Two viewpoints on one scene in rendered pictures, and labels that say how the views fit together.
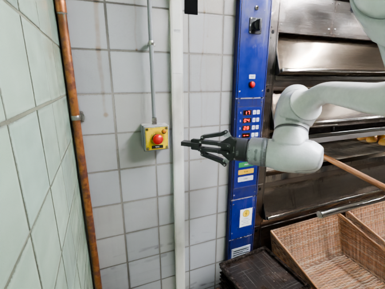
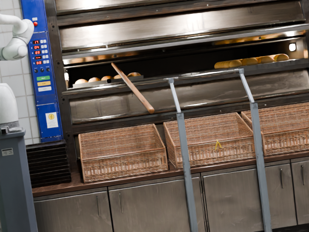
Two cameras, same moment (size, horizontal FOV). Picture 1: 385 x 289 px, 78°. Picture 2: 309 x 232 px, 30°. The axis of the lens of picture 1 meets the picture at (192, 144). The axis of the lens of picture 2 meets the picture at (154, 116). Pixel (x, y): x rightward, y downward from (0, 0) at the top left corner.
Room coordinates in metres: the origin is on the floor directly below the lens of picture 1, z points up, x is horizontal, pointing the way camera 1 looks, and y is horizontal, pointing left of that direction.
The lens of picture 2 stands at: (-2.64, -2.05, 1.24)
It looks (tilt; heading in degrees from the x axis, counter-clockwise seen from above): 5 degrees down; 15
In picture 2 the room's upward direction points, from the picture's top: 7 degrees counter-clockwise
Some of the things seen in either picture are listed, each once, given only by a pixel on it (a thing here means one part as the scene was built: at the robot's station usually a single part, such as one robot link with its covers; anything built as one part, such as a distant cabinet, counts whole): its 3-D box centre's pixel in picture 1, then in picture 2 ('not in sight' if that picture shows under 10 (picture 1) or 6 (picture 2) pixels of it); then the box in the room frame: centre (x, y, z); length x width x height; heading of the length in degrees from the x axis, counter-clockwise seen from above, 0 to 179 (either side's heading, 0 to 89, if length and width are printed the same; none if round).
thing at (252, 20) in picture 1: (258, 19); not in sight; (1.08, -0.27, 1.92); 0.06 x 0.04 x 0.11; 111
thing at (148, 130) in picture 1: (154, 136); not in sight; (0.92, 0.15, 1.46); 0.10 x 0.07 x 0.10; 111
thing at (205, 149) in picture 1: (215, 149); not in sight; (0.78, -0.08, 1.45); 0.11 x 0.04 x 0.01; 66
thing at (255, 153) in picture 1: (256, 151); (5, 54); (0.72, -0.21, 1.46); 0.09 x 0.06 x 0.09; 156
